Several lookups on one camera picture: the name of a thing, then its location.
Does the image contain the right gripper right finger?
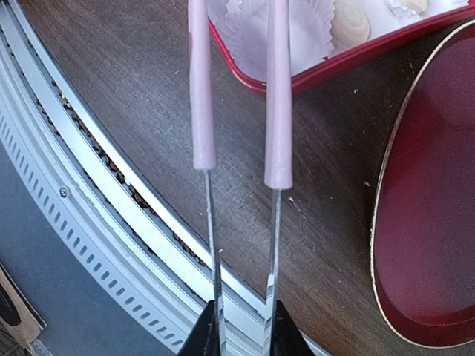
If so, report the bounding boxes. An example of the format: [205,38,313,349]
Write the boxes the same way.
[272,300,314,356]

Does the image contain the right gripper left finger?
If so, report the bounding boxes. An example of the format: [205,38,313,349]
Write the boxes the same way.
[177,300,220,356]

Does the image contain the pink tongs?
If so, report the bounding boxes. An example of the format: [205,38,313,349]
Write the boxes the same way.
[188,1,293,355]

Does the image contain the red tin box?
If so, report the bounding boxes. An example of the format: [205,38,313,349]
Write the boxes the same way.
[209,8,474,95]

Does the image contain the white spiral chocolate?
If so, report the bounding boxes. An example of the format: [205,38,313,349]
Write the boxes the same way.
[331,0,370,47]
[404,0,428,14]

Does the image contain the white spiral chocolate front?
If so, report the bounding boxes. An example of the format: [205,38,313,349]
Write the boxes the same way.
[404,0,428,14]

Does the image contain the round red tray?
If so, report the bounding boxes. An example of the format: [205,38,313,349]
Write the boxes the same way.
[370,20,474,349]

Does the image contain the cardboard box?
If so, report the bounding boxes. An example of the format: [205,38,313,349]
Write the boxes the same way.
[1,265,47,349]

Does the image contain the white paper cup liners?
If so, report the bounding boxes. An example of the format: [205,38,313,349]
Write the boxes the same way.
[207,1,474,82]

